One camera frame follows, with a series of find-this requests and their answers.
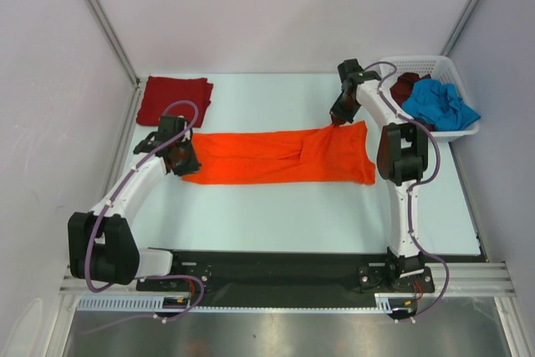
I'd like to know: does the orange t shirt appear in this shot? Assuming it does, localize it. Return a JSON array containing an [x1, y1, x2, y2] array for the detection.
[[182, 121, 376, 186]]

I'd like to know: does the folded dark red shirt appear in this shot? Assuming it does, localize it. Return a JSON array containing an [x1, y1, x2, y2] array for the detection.
[[136, 76, 214, 128]]

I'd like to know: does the aluminium frame post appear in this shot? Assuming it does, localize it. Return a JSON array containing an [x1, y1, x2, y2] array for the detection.
[[62, 0, 141, 86], [441, 0, 482, 56]]

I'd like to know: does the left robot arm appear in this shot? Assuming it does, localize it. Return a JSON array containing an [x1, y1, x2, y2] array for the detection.
[[68, 115, 201, 293]]

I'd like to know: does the white plastic basket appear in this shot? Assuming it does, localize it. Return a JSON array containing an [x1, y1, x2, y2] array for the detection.
[[380, 55, 481, 142]]

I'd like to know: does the white slotted cable duct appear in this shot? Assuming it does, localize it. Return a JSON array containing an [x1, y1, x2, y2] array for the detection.
[[77, 293, 414, 314]]

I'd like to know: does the dark red shirt in basket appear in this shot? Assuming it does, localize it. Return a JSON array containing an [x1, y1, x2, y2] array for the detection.
[[390, 72, 431, 106]]

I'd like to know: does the right aluminium frame post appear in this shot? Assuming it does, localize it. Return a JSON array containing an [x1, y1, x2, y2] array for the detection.
[[441, 0, 482, 56]]

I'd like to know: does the blue crumpled t shirt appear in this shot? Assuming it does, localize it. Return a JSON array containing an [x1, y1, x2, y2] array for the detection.
[[401, 79, 481, 131]]

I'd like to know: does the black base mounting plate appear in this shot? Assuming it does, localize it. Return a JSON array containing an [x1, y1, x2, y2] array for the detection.
[[135, 251, 444, 298]]

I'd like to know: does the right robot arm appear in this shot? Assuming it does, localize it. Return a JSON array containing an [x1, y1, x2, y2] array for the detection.
[[329, 59, 441, 292]]

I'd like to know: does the left aluminium frame post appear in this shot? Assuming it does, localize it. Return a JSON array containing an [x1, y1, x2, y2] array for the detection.
[[62, 0, 141, 86]]

